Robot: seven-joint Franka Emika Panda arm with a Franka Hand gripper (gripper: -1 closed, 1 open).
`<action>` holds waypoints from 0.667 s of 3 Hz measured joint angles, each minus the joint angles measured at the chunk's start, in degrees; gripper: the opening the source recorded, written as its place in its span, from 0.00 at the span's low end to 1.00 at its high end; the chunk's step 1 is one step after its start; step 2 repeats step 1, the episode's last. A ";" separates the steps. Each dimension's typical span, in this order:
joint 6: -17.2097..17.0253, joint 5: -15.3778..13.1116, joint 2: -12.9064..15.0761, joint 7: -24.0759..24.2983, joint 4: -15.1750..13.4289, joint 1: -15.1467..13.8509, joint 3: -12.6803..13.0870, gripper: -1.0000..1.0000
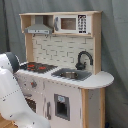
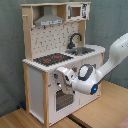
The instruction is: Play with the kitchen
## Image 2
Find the grey range hood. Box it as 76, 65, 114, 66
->
35, 5, 64, 27

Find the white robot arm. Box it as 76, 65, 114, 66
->
56, 33, 128, 95

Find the black toy faucet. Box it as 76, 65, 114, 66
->
67, 33, 83, 49

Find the white oven door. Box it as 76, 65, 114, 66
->
49, 79, 81, 122

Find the black toy stovetop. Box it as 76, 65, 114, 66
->
34, 53, 70, 66

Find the toy microwave oven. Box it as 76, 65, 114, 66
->
66, 3, 90, 21

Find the wooden toy kitchen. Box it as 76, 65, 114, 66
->
22, 2, 105, 128

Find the grey toy sink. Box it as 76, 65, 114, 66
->
65, 47, 95, 55

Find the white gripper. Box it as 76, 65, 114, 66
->
56, 67, 78, 88

